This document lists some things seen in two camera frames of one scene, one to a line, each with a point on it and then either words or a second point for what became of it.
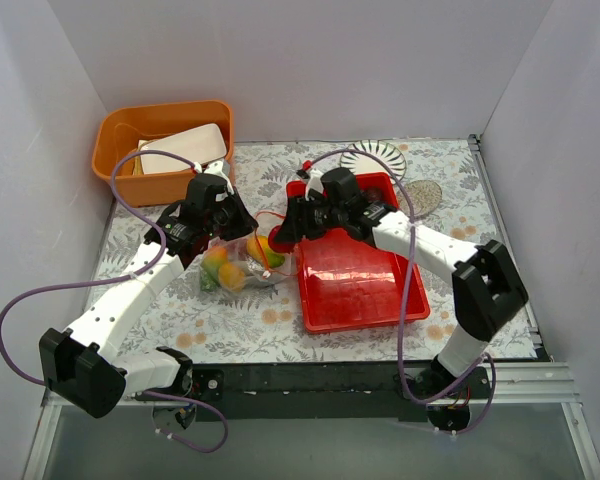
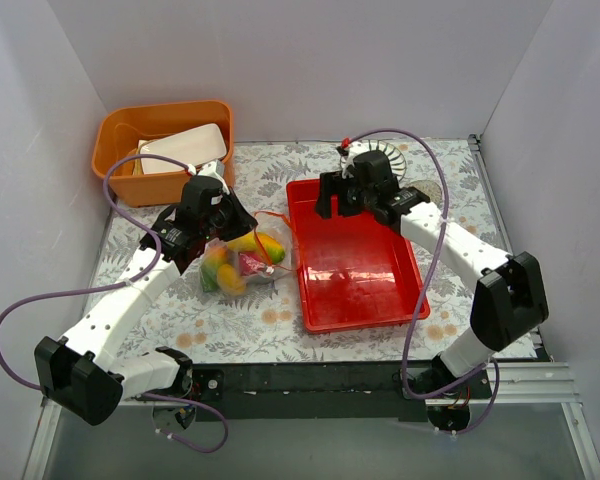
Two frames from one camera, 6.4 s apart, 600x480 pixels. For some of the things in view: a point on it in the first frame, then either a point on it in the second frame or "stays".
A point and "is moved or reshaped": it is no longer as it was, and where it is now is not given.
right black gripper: [296, 220] → [337, 192]
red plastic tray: [348, 284] stays
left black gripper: [235, 216] stays
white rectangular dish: [199, 145] stays
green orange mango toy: [214, 257] stays
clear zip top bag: [246, 263] is moved or reshaped
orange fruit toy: [231, 277] stays
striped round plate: [363, 163] stays
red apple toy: [279, 247] → [250, 263]
